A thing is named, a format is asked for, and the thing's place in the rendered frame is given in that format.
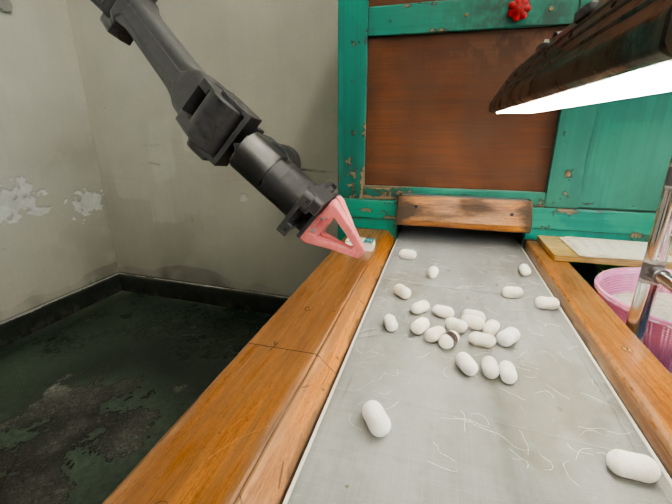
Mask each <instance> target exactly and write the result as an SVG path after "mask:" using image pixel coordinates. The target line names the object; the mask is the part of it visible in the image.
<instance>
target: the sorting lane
mask: <svg viewBox="0 0 672 504"><path fill-rule="evenodd" d="M402 249H410V250H414V251H415V252H416V253H417V256H416V258H415V259H413V260H409V259H402V258H401V257H400V256H399V252H400V250H402ZM521 264H527V265H528V266H529V267H530V269H531V274H530V275H529V276H522V275H521V274H520V272H519V269H518V268H519V266H520V265H521ZM431 266H436V267H437V268H438V269H439V273H438V274H437V276H436V277H435V278H430V277H428V275H427V271H428V270H429V268H430V267H431ZM396 284H403V285H404V286H406V287H407V288H409V289H410V290H411V296H410V297H409V298H408V299H403V298H401V297H400V296H398V295H396V294H395V293H394V286H395V285H396ZM507 286H512V287H520V288H522V290H523V292H524V293H523V296H522V297H520V298H506V297H504V296H503V294H502V290H503V288H504V287H507ZM539 296H544V297H554V296H553V294H552V293H551V291H550V290H549V288H548V287H547V285H546V283H545V282H544V280H543V279H542V277H541V276H540V274H539V273H538V271H537V269H536V268H535V266H534V265H533V263H532V262H531V260H530V259H529V257H528V255H527V254H526V252H525V251H524V249H523V248H509V247H496V246H483V245H469V244H456V243H442V242H429V241H416V240H402V239H396V241H395V244H394V246H393V248H392V251H391V253H390V255H389V258H388V260H387V262H386V265H385V267H384V269H383V272H382V274H381V276H380V279H379V281H378V283H377V286H376V288H375V290H374V293H373V295H372V297H371V299H370V302H369V304H368V306H367V309H366V311H365V313H364V316H363V318H362V320H361V323H360V325H359V327H358V330H357V332H356V334H355V337H354V339H353V341H352V344H351V346H350V348H349V351H348V353H347V355H346V358H345V360H344V362H343V364H342V367H341V369H340V371H339V374H338V376H337V378H336V381H335V383H334V385H333V388H332V390H331V392H330V395H329V397H328V399H327V402H326V404H325V406H324V409H323V411H322V413H321V416H320V418H319V420H318V423H317V425H316V427H315V429H314V432H313V434H312V436H311V439H310V441H309V443H308V446H307V448H306V450H305V453H304V455H303V457H302V460H301V462H300V464H299V467H298V469H297V471H296V474H295V476H294V478H293V481H292V483H291V485H290V488H289V490H288V492H287V494H286V497H285V499H284V501H283V504H672V479H671V478H670V476H669V475H668V473H667V472H666V470H665V469H664V467H663V465H662V464H661V462H660V461H659V459H658V458H657V456H656V455H655V453H654V451H653V450H652V448H651V447H650V445H649V444H648V442H647V441H646V439H645V437H644V436H643V434H642V433H641V431H640V430H639V428H638V427H637V425H636V423H635V422H634V420H633V419H632V417H631V416H630V414H629V413H628V411H627V409H626V408H625V406H624V405H623V403H622V402H621V400H620V399H619V397H618V395H617V394H616V392H615V391H614V389H613V388H612V386H611V385H610V383H609V381H608V380H607V378H606V377H605V375H604V374H603V372H602V371H601V369H600V367H599V366H598V364H597V363H596V361H595V360H594V358H593V357H592V355H591V353H590V352H589V350H588V349H587V347H586V346H585V344H584V343H583V341H582V339H581V338H580V336H579V335H578V333H577V332H576V330H575V329H574V327H573V325H572V324H571V322H570V321H569V319H568V318H567V316H566V315H565V313H564V311H563V310H562V308H561V307H560V305H559V307H558V308H557V309H555V310H551V309H539V308H538V307H536V305H535V299H536V298H537V297H539ZM421 300H426V301H428V302H429V304H430V308H429V310H428V311H426V312H424V313H421V314H419V315H416V314H414V313H413V312H412V311H411V306H412V304H413V303H415V302H418V301H421ZM435 305H443V306H448V307H451V308H452V309H453V310H454V316H453V317H454V318H456V319H460V318H461V317H462V316H461V314H462V311H463V310H465V309H472V310H477V311H481V312H483V313H484V314H485V317H486V319H485V321H484V322H485V324H486V322H487V321H488V320H491V319H494V320H496V321H498V322H499V324H500V329H499V331H498V332H497V334H498V333H499V332H500V331H503V330H504V329H506V328H508V327H514V328H516V329H517V330H518V331H519V333H520V339H519V340H518V341H517V342H515V343H513V344H512V345H511V346H509V347H503V346H501V345H499V344H498V342H497V340H496V343H495V345H494V346H493V347H491V348H486V347H482V346H474V345H472V344H471V343H470V342H469V339H468V337H469V335H470V333H472V332H474V331H477V332H481V333H483V332H482V329H481V330H474V329H469V328H468V329H467V330H466V331H465V332H463V333H459V332H457V331H456V332H457V333H458V335H459V341H458V343H457V344H456V345H455V346H453V347H452V348H450V349H443V348H442V347H441V346H440V345H439V342H438V341H436V342H434V343H430V342H428V341H427V340H426V339H425V337H424V334H425V331H426V330H425V331H424V332H423V333H422V334H419V335H417V334H414V333H413V332H412V330H411V324H412V323H413V322H414V321H416V320H417V319H418V318H420V317H425V318H427V319H428V320H429V323H430V325H429V328H428V329H430V328H433V327H435V326H442V327H443V328H444V329H445V331H446V332H447V331H450V329H448V328H447V327H446V326H445V320H446V318H442V317H438V316H435V315H434V314H433V311H432V310H433V307H434V306H435ZM387 314H392V315H394V316H395V318H396V321H397V323H398V328H397V329H396V330H395V331H393V332H391V331H388V330H387V329H386V327H385V324H384V321H383V319H384V317H385V315H387ZM428 329H427V330H428ZM497 334H496V335H495V336H494V337H495V339H496V336H497ZM460 352H465V353H468V354H469V355H470V356H471V357H472V358H473V360H474V361H475V362H476V363H477V365H478V371H477V373H476V374H475V375H473V376H468V375H466V374H464V373H463V372H462V370H461V369H460V368H459V367H458V366H457V364H456V362H455V357H456V355H457V354H458V353H460ZM485 356H492V357H493V358H495V360H496V361H497V364H498V366H499V364H500V362H502V361H505V360H506V361H510V362H511V363H513V365H514V367H515V369H516V372H517V376H518V377H517V381H516V382H515V383H513V384H507V383H505V382H503V381H502V379H501V377H500V374H499V376H498V377H497V378H495V379H489V378H487V377H486V376H485V375H484V374H483V370H482V366H481V360H482V358H483V357H485ZM370 400H376V401H378V402H379V403H380V404H381V405H382V407H383V408H384V410H385V412H386V414H387V416H388V417H389V419H390V421H391V429H390V431H389V433H388V434H387V435H385V436H383V437H377V436H374V435H373V434H372V433H371V432H370V430H369V428H368V426H367V424H366V422H365V420H364V418H363V416H362V408H363V405H364V404H365V403H366V402H367V401H370ZM613 449H621V450H625V451H629V452H634V453H639V454H644V455H647V456H649V457H651V458H652V459H654V460H655V461H656V462H657V464H658V465H659V467H660V469H661V477H660V479H659V480H658V481H656V482H654V483H645V482H641V481H637V480H633V479H629V478H624V477H620V476H618V475H616V474H614V473H613V472H612V471H611V470H610V469H609V468H608V466H607V464H606V455H607V453H608V452H609V451H611V450H613Z"/></svg>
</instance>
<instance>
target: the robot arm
mask: <svg viewBox="0 0 672 504"><path fill-rule="evenodd" d="M90 1H91V2H92V3H94V4H95V5H96V6H97V7H98V8H99V9H100V10H101V11H102V12H103V14H102V16H101V17H100V21H101V23H102V24H103V26H104V27H105V29H106V30H107V32H108V33H110V34H111V35H113V36H114V37H116V38H117V39H119V40H120V41H122V42H124V43H125V44H127V45H129V46H130V45H131V43H132V42H133V40H134V42H135V43H136V44H137V46H138V47H139V49H140V50H141V52H142V53H143V54H144V56H145V57H146V59H147V60H148V62H149V63H150V64H151V66H152V67H153V69H154V70H155V72H156V73H157V75H158V76H159V77H160V79H161V80H162V82H163V83H164V85H165V86H166V88H167V90H168V92H169V94H170V97H171V101H172V105H173V108H174V109H175V111H176V112H177V114H178V115H177V116H176V118H175V119H176V121H177V122H178V124H179V125H180V127H181V128H182V130H183V131H184V133H185V134H186V135H187V137H188V141H187V145H188V147H189V148H190V149H191V150H192V151H193V152H194V153H195V154H196V155H197V156H198V157H200V158H201V159H202V160H204V161H210V162H211V163H212V164H213V165H214V166H228V164H229V163H230V165H231V166H232V167H233V168H234V169H235V170H236V171H237V172H238V173H239V174H240V175H242V176H243V177H244V178H245V179H246V180H247V181H248V182H249V183H250V184H251V185H253V186H254V187H255V188H256V189H257V190H258V191H259V192H260V193H261V194H263V195H264V196H265V197H266V198H267V199H268V200H269V201H270V202H271V203H273V204H274V205H275V206H276V207H277V208H278V209H279V210H280V211H281V212H283V213H284V214H285V216H286V217H285V218H284V219H283V220H282V222H281V223H280V224H279V226H278V227H277V228H276V230H277V231H278V232H280V233H281V234H282V235H283V236H284V237H285V236H286V234H287V233H288V232H289V231H290V230H292V229H294V228H295V227H296V228H297V229H298V230H299V233H298V234H297V235H296V236H297V237H298V238H299V239H300V240H302V241H303V242H304V243H308V244H312V245H315V246H319V247H323V248H327V249H330V250H334V251H337V252H340V253H343V254H346V255H349V256H352V257H355V258H360V257H361V256H362V255H363V253H364V252H365V248H364V245H363V243H362V241H361V239H360V237H359V235H358V233H357V230H356V228H355V226H354V223H353V221H352V218H351V216H350V213H349V211H348V208H347V206H346V203H345V200H344V199H343V197H342V196H340V195H339V194H338V193H337V192H336V193H334V194H332V193H333V192H334V191H335V190H336V189H337V185H336V184H334V183H333V182H332V181H331V180H330V181H327V182H325V183H322V184H320V185H317V184H316V183H315V182H314V181H313V180H312V179H311V178H309V177H308V176H307V175H306V174H305V173H304V172H303V171H302V170H301V159H300V156H299V154H298V152H297V151H296V150H295V149H294V148H292V147H291V146H288V145H284V144H280V143H277V142H276V141H275V140H274V139H273V138H271V137H270V136H267V135H264V134H263V133H264V131H263V130H262V129H261V128H259V127H258V126H259V125H260V123H261V122H262V120H261V119H260V118H259V117H258V116H257V115H256V114H255V113H254V112H253V111H252V110H251V109H250V108H249V107H248V106H247V105H246V104H245V103H244V102H242V101H241V100H240V99H239V98H238V97H237V96H236V95H234V93H232V92H230V91H229V90H227V89H226V88H225V87H224V86H223V85H222V84H220V83H219V82H218V81H216V80H215V79H214V78H212V77H211V76H209V75H207V74H206V73H205V72H204V70H203V69H202V68H201V67H200V65H199V64H198V63H197V62H196V60H195V59H194V58H193V57H192V56H191V54H190V53H189V52H188V51H187V49H186V48H185V47H184V46H183V44H182V43H181V42H180V41H179V40H178V38H177V37H176V36H175V35H174V33H173V32H172V31H171V30H170V28H169V27H168V26H167V25H166V24H165V22H164V21H163V19H162V18H161V16H160V13H159V8H158V6H157V5H156V2H157V0H90ZM333 219H335V220H336V221H337V223H338V224H339V225H340V227H341V228H342V230H343V231H344V232H345V234H346V235H347V237H348V239H349V240H350V242H351V243H352V245H353V246H350V245H348V244H346V243H344V242H342V241H340V240H339V239H337V238H335V237H333V236H332V235H330V234H328V233H326V232H325V229H326V228H327V226H328V225H329V224H330V223H331V221H332V220H333Z"/></svg>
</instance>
